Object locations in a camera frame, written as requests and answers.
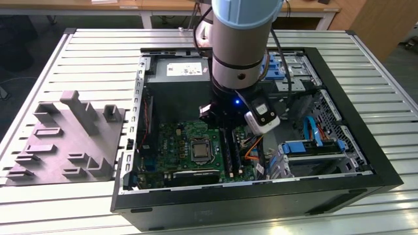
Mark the grey power supply unit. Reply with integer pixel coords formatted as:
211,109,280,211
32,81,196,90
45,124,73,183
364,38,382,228
145,56,212,121

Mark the silver CPU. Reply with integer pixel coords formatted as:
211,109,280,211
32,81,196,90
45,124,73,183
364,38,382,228
191,143,211,158

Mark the green motherboard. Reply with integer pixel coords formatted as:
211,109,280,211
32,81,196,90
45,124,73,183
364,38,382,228
133,119,264,186

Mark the metal CPU socket cover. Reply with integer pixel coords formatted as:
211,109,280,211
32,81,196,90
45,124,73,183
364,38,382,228
188,139,215,165

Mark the silver optical drive cage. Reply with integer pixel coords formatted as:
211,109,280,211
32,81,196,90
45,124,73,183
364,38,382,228
260,51,323,106

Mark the hard disk in blue carrier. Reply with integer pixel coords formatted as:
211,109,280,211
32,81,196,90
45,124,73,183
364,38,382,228
279,138,344,155

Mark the black graphics card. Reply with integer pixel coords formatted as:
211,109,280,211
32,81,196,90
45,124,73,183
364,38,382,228
172,169,220,185

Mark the silver disk bay cage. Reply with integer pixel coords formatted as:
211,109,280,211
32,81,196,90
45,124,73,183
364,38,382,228
266,144,374,177

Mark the black PC case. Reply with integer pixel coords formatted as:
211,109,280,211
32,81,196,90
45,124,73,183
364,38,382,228
109,46,403,230

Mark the grey parts rack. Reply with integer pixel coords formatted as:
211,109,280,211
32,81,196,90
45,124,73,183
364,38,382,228
0,90,131,188

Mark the wooden cabinet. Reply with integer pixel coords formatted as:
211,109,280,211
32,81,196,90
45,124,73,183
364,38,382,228
338,0,418,62

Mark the black chair base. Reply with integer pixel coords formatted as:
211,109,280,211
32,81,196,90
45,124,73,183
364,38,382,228
398,35,418,49

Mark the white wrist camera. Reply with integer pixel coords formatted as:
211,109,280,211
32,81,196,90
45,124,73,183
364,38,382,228
243,97,280,135

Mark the orange wire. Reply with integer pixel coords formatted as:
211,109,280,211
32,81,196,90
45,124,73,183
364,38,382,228
243,136,264,160

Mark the blue plastic drive bracket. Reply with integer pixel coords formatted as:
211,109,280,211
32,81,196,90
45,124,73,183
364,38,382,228
260,55,283,80

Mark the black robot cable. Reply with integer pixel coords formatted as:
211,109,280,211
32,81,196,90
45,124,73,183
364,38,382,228
268,28,294,116
191,2,214,55

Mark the black cable bundle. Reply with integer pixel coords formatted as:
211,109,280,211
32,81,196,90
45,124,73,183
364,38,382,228
240,90,316,147

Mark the blue flat data cable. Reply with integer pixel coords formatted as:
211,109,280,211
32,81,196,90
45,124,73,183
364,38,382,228
302,115,323,147

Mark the wooden desk white frame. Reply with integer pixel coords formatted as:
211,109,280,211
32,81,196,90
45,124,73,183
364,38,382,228
0,0,342,30

